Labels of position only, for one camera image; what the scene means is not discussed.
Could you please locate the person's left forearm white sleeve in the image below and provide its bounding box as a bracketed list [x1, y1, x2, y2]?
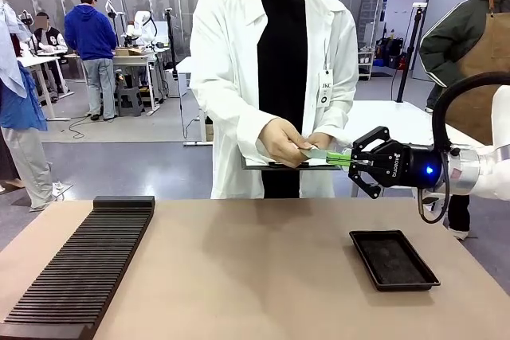
[312, 84, 359, 148]

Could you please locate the person's right hand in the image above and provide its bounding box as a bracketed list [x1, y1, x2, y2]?
[257, 116, 312, 168]

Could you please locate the large white table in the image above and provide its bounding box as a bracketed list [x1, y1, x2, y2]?
[350, 100, 493, 198]

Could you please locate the black clipboard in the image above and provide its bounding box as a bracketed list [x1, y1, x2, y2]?
[241, 158, 344, 173]

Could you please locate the person in white lab coat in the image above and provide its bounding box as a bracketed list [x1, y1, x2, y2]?
[189, 0, 359, 200]

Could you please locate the person in brown apron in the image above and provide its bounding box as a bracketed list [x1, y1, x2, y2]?
[418, 0, 510, 241]

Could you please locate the green PCB board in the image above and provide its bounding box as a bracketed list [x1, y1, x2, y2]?
[299, 147, 332, 164]

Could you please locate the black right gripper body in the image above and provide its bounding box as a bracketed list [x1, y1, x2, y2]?
[360, 140, 445, 190]

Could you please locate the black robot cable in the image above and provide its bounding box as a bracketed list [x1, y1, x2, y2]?
[418, 71, 510, 225]

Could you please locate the black plastic tray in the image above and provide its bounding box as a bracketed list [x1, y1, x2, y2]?
[349, 229, 441, 292]

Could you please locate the black light stand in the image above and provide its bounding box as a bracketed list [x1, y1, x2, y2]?
[395, 2, 428, 104]

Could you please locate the person in light blue shirt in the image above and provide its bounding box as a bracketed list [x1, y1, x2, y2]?
[0, 1, 65, 213]

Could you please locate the white desk with cardboard box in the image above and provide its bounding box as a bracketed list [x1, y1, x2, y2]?
[111, 47, 171, 117]

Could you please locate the person's right forearm white sleeve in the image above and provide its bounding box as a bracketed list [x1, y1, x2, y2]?
[190, 72, 281, 141]

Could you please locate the white shelf cart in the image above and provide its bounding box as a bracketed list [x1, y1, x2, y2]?
[357, 49, 376, 82]

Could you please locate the white ID badge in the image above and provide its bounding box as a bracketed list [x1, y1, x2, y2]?
[318, 69, 335, 108]

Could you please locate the man in blue hoodie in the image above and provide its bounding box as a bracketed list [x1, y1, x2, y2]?
[64, 0, 120, 122]

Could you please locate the black slotted PCB rack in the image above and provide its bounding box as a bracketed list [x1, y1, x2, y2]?
[0, 195, 156, 337]

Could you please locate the seated person in varsity jacket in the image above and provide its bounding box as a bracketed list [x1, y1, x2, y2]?
[30, 11, 69, 55]

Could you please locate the person's left hand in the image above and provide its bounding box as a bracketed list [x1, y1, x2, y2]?
[304, 132, 335, 154]

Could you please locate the white desk with seated person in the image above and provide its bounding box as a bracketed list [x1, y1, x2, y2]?
[15, 51, 77, 123]

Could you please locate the black step stool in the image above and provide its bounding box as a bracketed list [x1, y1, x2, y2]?
[116, 85, 146, 119]

